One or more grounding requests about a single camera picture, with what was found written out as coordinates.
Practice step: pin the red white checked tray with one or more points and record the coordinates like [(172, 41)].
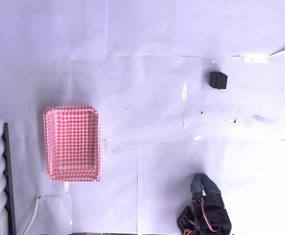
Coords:
[(71, 144)]

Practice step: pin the small black cube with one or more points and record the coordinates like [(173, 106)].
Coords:
[(218, 80)]

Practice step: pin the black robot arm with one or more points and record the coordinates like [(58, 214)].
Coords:
[(185, 218)]

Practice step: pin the clear tape strip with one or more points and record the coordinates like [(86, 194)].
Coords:
[(256, 58)]

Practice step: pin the white paper strip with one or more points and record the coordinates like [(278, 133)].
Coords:
[(282, 52)]

